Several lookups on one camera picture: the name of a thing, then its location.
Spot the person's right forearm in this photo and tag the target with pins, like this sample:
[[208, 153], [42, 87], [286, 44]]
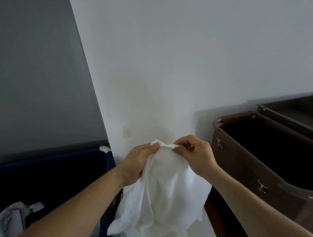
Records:
[[256, 211]]

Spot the round wooden side table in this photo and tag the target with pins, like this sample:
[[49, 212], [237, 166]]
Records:
[[213, 220]]

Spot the white towel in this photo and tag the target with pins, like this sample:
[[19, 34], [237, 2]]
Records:
[[204, 228], [164, 196]]

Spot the person's left forearm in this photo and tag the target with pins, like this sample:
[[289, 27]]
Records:
[[56, 223]]

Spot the navy laundry hamper white frame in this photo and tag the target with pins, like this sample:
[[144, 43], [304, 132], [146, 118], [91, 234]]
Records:
[[51, 178]]

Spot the person's right hand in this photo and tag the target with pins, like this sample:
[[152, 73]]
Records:
[[199, 156]]

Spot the person's left hand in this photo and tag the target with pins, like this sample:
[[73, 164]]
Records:
[[134, 164]]

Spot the white pillowcase black piping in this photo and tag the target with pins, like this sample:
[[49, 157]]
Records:
[[11, 220]]

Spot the grey door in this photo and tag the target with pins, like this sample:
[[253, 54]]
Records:
[[36, 77]]

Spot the brown housekeeping cart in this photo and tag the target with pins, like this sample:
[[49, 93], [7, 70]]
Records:
[[255, 155]]

